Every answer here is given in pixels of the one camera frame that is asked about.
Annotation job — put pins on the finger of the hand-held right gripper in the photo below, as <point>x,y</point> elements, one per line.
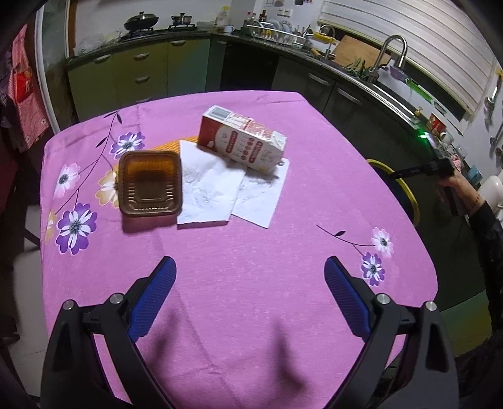
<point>412,171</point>

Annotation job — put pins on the dark base cabinets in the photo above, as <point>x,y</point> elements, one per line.
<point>298,78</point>

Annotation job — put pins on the steel pot with lid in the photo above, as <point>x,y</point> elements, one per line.
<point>181,19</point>

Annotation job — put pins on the dish rack with dishes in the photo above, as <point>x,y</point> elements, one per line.
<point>279,34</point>

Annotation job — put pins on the dark sauce bottle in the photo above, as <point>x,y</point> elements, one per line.
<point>262,16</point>

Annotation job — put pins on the steel sink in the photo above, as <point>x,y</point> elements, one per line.
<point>395,100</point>

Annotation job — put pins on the white paper napkin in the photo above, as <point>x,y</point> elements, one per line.
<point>259,200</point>
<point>208,188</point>

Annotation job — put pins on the tall steel faucet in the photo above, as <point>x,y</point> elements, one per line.
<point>383,51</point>

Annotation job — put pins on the green plastic holder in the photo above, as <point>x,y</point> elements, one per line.
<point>418,89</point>

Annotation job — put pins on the black wok with lid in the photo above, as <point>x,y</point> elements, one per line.
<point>142,21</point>

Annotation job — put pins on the person's right forearm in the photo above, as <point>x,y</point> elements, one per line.
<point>489,224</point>

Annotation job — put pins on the small steel faucet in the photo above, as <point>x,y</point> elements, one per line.
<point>329,39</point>

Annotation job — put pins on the person's right hand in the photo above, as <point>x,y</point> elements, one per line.
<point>463,192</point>

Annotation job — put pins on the purple floral tablecloth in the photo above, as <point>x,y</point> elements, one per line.
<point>255,244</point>

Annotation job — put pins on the white enamel mug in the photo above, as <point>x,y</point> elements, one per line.
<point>230,28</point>

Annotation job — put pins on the person's dark patterned clothing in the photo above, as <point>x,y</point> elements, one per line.
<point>481,365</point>

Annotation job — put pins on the wooden cutting board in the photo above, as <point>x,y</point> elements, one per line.
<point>357,53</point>

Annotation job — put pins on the clear plastic bags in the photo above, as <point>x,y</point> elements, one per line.
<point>96,39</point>

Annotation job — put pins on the orange packet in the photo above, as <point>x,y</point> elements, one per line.
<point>177,143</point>

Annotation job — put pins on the green onions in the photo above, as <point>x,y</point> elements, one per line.
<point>359,69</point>

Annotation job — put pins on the purple sink caddy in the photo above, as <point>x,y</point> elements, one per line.
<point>397,72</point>

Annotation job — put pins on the white kettle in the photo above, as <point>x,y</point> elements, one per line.
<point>491,190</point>

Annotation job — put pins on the hanging steel ladle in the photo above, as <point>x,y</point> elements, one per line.
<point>489,104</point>

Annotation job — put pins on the green base cabinets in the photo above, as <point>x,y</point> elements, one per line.
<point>157,70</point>

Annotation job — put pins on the brown plastic tray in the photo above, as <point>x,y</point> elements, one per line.
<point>151,185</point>

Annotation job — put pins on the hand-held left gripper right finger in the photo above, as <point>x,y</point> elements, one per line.
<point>347,299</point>

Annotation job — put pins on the plastic jar with yellow lid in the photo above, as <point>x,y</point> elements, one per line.
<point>224,15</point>

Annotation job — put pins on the glass sliding door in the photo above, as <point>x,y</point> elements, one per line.
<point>51,59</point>

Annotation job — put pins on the white zebra blinds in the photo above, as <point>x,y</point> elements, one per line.
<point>412,43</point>

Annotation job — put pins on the yellow rimmed chair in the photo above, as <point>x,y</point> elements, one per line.
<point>406,188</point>

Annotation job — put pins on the red and white milk carton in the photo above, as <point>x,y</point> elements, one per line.
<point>239,137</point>

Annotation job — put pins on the red checked apron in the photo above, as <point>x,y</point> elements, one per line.
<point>27,90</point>

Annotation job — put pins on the gas stove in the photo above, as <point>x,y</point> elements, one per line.
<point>161,31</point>

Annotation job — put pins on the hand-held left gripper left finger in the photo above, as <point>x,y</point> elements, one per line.
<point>151,299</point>

